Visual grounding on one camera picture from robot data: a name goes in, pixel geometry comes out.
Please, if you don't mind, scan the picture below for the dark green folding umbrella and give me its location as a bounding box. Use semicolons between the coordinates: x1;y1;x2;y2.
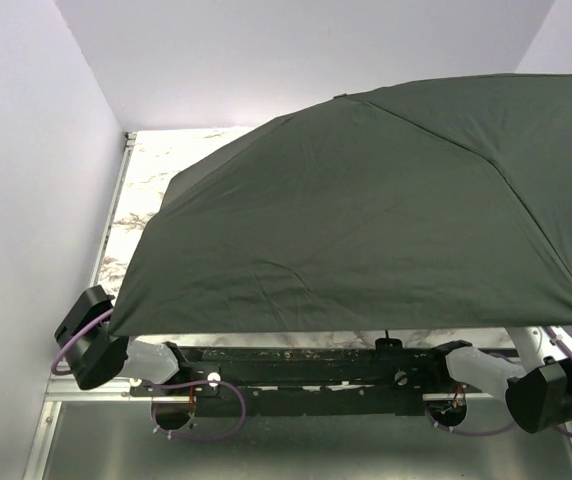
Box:
109;74;572;337

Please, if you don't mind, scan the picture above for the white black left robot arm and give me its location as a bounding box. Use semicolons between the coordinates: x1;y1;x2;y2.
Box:
51;285;182;391

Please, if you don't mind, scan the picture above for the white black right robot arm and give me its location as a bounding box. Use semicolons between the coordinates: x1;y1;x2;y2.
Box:
436;326;572;438

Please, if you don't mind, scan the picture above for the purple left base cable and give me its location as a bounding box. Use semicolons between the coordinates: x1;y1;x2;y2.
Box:
140;378;247;442

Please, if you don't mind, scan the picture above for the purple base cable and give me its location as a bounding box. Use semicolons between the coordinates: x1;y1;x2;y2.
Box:
140;378;247;442
425;389;517;437

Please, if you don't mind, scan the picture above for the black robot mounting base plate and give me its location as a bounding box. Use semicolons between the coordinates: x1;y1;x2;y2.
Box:
130;338;456;417

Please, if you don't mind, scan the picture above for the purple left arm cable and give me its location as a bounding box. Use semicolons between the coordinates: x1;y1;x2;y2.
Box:
50;308;115;376

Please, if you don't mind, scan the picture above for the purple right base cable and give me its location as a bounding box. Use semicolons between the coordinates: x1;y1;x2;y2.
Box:
425;389;517;437

